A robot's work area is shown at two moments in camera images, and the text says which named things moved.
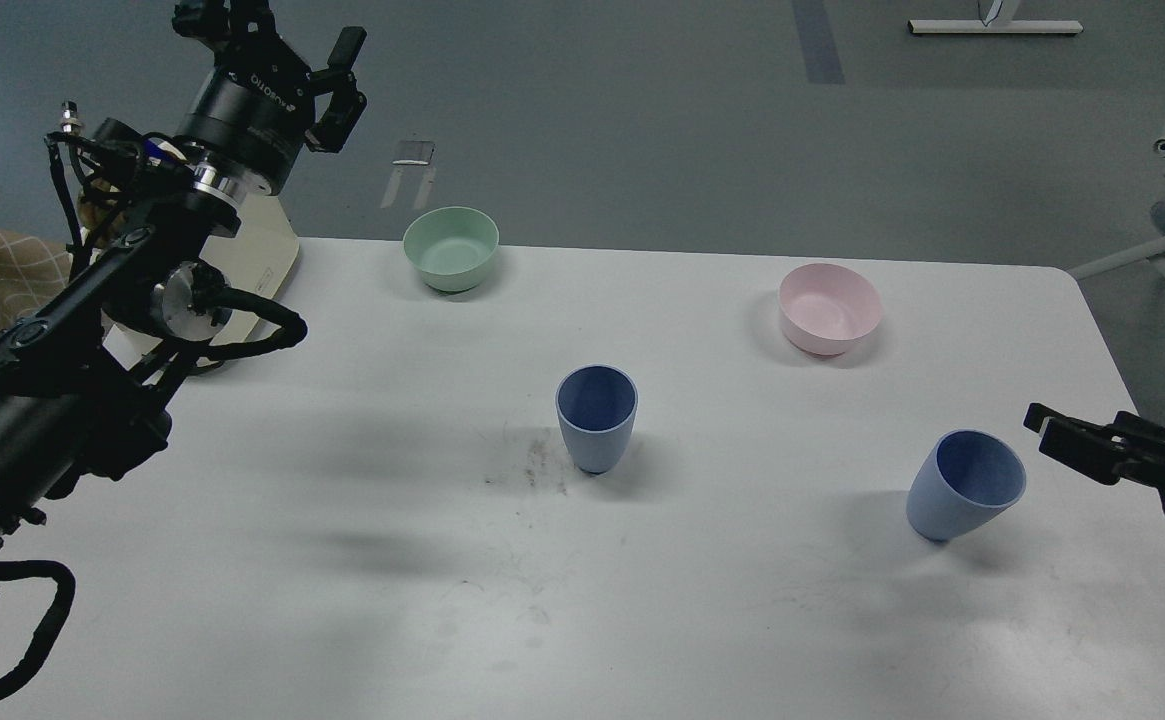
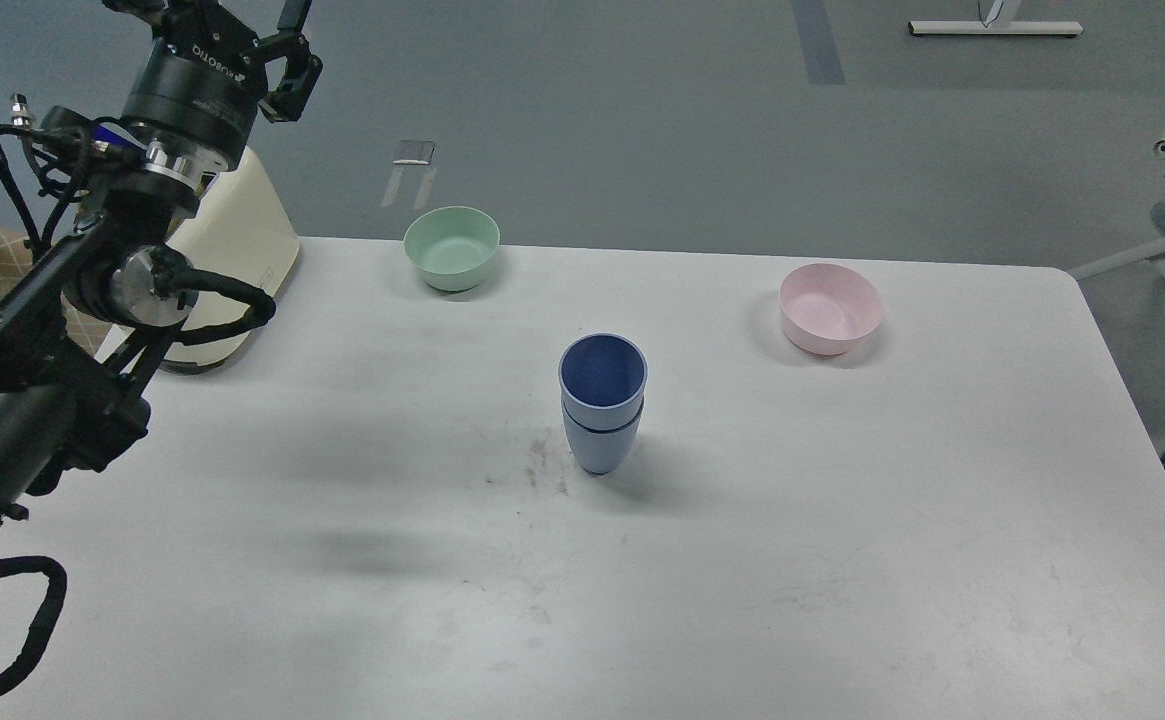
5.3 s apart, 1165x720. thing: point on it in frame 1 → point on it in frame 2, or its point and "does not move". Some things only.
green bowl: [451, 246] does not move
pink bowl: [824, 307] does not move
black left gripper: [254, 113] → [203, 79]
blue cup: [967, 480] → [603, 378]
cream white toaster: [256, 259] does not move
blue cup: [597, 405] does not move
